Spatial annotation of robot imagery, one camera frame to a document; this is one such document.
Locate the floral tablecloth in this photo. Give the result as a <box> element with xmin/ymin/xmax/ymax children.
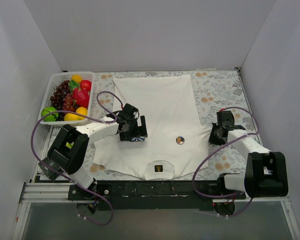
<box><xmin>42</xmin><ymin>69</ymin><xmax>255</xmax><ymax>181</ymax></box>

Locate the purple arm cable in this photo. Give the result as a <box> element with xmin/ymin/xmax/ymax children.
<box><xmin>30</xmin><ymin>91</ymin><xmax>125</xmax><ymax>226</ymax></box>
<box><xmin>191</xmin><ymin>106</ymin><xmax>261</xmax><ymax>217</ymax></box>

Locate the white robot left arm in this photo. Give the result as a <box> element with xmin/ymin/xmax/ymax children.
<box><xmin>47</xmin><ymin>103</ymin><xmax>148</xmax><ymax>200</ymax></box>

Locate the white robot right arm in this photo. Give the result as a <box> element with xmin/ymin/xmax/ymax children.
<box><xmin>208</xmin><ymin>110</ymin><xmax>289</xmax><ymax>199</ymax></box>

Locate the green watermelon toy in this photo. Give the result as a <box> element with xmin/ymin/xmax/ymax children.
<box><xmin>41</xmin><ymin>106</ymin><xmax>59</xmax><ymax>122</ymax></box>

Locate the purple grape bunch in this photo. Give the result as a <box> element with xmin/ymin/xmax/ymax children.
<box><xmin>49</xmin><ymin>80</ymin><xmax>78</xmax><ymax>112</ymax></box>

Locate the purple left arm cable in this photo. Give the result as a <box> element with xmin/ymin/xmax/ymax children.
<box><xmin>30</xmin><ymin>91</ymin><xmax>125</xmax><ymax>226</ymax></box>

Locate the round shiny brooch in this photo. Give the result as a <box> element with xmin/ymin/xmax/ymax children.
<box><xmin>175</xmin><ymin>136</ymin><xmax>185</xmax><ymax>145</ymax></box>

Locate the red apple toy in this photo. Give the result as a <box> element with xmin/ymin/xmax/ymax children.
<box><xmin>80</xmin><ymin>79</ymin><xmax>92</xmax><ymax>92</ymax></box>

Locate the yellow lemon toy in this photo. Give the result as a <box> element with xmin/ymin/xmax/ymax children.
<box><xmin>63</xmin><ymin>113</ymin><xmax>78</xmax><ymax>121</ymax></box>

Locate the orange fruit toy top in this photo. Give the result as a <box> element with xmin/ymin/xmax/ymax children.
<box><xmin>71</xmin><ymin>74</ymin><xmax>83</xmax><ymax>84</ymax></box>

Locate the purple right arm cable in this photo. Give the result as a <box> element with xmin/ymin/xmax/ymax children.
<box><xmin>191</xmin><ymin>106</ymin><xmax>261</xmax><ymax>217</ymax></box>

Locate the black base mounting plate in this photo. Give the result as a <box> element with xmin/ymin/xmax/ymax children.
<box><xmin>67</xmin><ymin>180</ymin><xmax>235</xmax><ymax>211</ymax></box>

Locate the orange fruit toy bottom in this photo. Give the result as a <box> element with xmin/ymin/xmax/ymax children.
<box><xmin>75</xmin><ymin>106</ymin><xmax>88</xmax><ymax>116</ymax></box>

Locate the white plastic basket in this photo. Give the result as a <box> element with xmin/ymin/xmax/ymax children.
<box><xmin>38</xmin><ymin>71</ymin><xmax>95</xmax><ymax>126</ymax></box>

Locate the black green package box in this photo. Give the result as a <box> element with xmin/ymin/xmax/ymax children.
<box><xmin>39</xmin><ymin>139</ymin><xmax>78</xmax><ymax>181</ymax></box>

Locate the red dragon fruit toy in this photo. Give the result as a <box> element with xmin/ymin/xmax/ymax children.
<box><xmin>72</xmin><ymin>87</ymin><xmax>90</xmax><ymax>109</ymax></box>

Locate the orange fruit toy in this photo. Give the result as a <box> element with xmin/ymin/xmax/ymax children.
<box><xmin>75</xmin><ymin>106</ymin><xmax>88</xmax><ymax>116</ymax></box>
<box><xmin>71</xmin><ymin>74</ymin><xmax>83</xmax><ymax>84</ymax></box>

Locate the white t-shirt with flower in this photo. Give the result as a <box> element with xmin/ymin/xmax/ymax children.
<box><xmin>93</xmin><ymin>75</ymin><xmax>211</xmax><ymax>180</ymax></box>

